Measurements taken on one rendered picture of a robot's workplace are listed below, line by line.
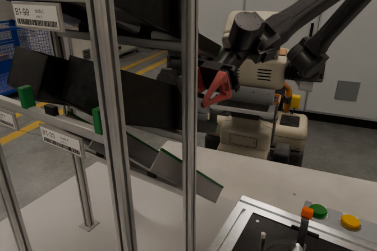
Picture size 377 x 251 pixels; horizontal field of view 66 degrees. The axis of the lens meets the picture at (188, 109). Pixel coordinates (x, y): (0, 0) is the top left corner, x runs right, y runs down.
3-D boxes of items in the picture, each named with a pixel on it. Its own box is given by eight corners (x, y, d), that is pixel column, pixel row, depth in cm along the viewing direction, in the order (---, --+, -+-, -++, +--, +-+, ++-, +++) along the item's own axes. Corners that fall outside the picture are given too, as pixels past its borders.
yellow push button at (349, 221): (340, 217, 70) (341, 211, 69) (359, 224, 68) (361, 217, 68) (338, 228, 67) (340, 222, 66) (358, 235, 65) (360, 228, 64)
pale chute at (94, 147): (133, 164, 85) (141, 151, 86) (165, 183, 77) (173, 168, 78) (55, 128, 63) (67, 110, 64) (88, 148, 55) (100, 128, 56)
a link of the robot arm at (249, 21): (274, 58, 71) (253, 35, 74) (294, 23, 61) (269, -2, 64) (235, 75, 67) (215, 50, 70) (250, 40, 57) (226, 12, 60)
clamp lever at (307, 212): (295, 241, 58) (303, 205, 58) (305, 245, 57) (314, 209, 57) (292, 247, 55) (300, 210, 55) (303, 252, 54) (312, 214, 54)
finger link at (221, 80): (207, 96, 55) (232, 66, 59) (179, 88, 59) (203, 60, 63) (215, 120, 59) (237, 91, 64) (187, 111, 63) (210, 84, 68)
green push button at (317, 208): (309, 207, 74) (311, 201, 73) (327, 213, 72) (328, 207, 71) (307, 217, 70) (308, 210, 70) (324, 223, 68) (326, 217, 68)
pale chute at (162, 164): (176, 181, 78) (184, 166, 79) (215, 203, 70) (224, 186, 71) (105, 145, 56) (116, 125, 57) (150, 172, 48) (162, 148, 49)
